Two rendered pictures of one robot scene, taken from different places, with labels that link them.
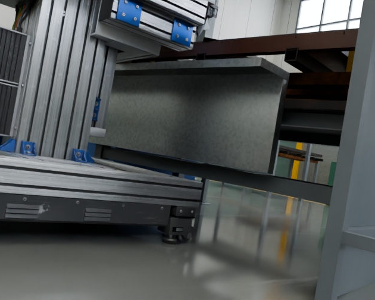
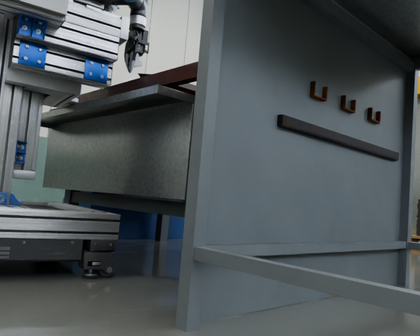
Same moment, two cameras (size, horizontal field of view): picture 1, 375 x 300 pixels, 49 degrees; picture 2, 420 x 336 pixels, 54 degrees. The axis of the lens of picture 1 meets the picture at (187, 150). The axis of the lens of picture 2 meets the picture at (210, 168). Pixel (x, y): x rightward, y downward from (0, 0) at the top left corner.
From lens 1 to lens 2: 51 cm
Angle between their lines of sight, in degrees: 6
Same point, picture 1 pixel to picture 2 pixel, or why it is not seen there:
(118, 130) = (75, 173)
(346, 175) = (195, 189)
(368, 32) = (207, 45)
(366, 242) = (211, 255)
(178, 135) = (118, 171)
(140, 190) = (43, 225)
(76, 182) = not seen: outside the picture
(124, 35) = (39, 79)
